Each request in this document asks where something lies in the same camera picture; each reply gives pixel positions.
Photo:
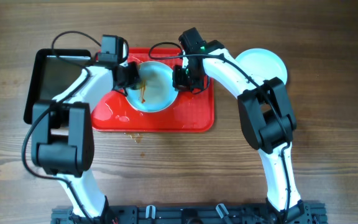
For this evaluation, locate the white plate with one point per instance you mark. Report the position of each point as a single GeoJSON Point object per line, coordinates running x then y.
{"type": "Point", "coordinates": [263, 63]}
{"type": "Point", "coordinates": [156, 91]}

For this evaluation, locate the black rectangular basin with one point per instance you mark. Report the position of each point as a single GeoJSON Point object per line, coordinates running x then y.
{"type": "Point", "coordinates": [52, 74]}

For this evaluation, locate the red plastic tray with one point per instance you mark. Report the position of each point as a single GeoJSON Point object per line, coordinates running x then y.
{"type": "Point", "coordinates": [188, 113]}

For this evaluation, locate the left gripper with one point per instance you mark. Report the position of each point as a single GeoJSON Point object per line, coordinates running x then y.
{"type": "Point", "coordinates": [130, 68]}

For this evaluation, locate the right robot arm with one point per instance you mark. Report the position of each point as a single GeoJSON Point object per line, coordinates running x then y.
{"type": "Point", "coordinates": [257, 79]}

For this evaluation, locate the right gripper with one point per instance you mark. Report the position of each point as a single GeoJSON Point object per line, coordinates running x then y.
{"type": "Point", "coordinates": [179, 84]}

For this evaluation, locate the green yellow sponge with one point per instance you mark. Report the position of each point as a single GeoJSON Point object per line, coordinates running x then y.
{"type": "Point", "coordinates": [139, 84]}

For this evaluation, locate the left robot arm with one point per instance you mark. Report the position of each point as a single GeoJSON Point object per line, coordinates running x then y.
{"type": "Point", "coordinates": [61, 135]}

